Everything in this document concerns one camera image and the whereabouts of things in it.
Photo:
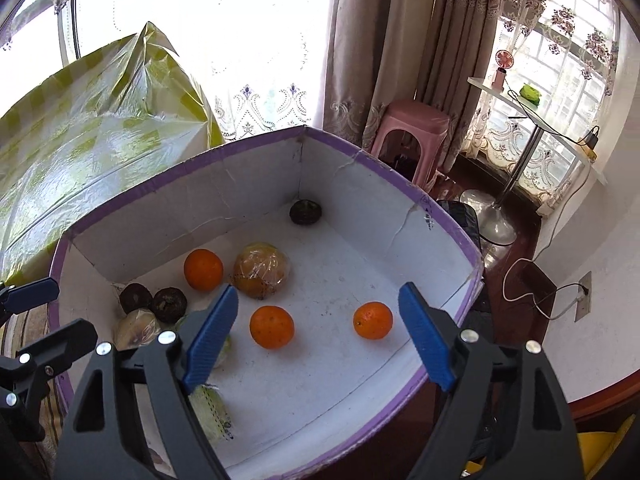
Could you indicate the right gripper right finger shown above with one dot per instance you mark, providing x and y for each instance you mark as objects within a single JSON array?
[{"x": 535, "y": 436}]

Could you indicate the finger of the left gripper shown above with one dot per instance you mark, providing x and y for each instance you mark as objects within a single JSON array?
[
  {"x": 56, "y": 352},
  {"x": 19, "y": 299}
]

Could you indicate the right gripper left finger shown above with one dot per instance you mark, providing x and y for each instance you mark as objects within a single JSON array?
[{"x": 103, "y": 437}]

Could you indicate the yellow halved fruit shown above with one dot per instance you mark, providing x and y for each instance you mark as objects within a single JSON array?
[{"x": 136, "y": 329}]

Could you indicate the dark dried fruit front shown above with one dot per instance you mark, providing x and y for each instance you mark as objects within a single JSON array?
[{"x": 135, "y": 296}]

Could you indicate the dark dried fruit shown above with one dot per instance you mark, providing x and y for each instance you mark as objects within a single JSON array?
[
  {"x": 305, "y": 212},
  {"x": 135, "y": 296},
  {"x": 169, "y": 305}
]

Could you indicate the green fruit large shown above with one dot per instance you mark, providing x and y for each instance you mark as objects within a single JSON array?
[{"x": 211, "y": 413}]

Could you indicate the dark dried fruit top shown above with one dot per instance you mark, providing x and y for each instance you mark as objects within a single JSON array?
[{"x": 169, "y": 305}]

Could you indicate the green fruit small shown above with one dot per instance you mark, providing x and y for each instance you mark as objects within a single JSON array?
[{"x": 224, "y": 349}]

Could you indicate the hidden orange tangerine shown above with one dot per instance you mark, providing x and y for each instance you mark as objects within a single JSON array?
[{"x": 373, "y": 320}]

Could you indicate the large plastic orange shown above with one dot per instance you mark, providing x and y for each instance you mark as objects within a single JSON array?
[{"x": 260, "y": 270}]

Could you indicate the purple cardboard box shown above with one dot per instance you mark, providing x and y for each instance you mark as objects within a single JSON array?
[{"x": 308, "y": 229}]

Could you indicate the yellow object bottom right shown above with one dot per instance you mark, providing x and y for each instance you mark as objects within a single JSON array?
[{"x": 597, "y": 447}]

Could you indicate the yellow checkered plastic tablecloth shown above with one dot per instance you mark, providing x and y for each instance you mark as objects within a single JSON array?
[{"x": 96, "y": 128}]

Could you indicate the white round side table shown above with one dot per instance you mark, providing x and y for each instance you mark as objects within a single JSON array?
[{"x": 495, "y": 226}]

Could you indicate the black bag on floor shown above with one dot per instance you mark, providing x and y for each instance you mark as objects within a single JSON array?
[{"x": 466, "y": 218}]

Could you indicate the yellow black charger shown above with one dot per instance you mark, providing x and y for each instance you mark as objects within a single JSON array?
[{"x": 589, "y": 141}]

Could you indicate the pink plastic stool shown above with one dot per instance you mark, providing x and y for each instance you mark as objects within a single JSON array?
[{"x": 412, "y": 134}]

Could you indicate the green object on table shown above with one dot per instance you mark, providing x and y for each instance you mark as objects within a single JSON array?
[{"x": 530, "y": 94}]

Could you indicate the small pink desk fan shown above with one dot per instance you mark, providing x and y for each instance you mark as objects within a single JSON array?
[{"x": 504, "y": 60}]

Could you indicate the pink patterned curtain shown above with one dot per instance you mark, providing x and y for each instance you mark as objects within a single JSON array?
[{"x": 382, "y": 51}]

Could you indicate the wall power outlet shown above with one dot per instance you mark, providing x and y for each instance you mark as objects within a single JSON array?
[{"x": 583, "y": 306}]

